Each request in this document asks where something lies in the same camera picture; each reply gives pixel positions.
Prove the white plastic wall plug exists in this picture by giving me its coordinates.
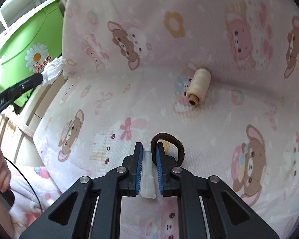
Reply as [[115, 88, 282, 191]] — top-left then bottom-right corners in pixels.
[[140, 147, 156, 199]]

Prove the green plastic storage box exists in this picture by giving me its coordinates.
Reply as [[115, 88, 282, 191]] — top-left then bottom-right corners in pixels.
[[0, 0, 65, 108]]

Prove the black hair tie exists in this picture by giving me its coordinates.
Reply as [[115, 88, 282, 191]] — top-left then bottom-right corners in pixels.
[[150, 132, 186, 167]]

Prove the pink bear print chair cover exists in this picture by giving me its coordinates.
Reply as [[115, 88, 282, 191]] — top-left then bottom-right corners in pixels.
[[34, 0, 299, 238]]

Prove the white tissue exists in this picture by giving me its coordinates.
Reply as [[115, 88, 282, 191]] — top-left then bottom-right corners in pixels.
[[41, 56, 66, 86]]

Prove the cream thread spool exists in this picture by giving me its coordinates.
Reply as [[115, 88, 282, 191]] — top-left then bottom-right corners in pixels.
[[186, 68, 211, 106]]

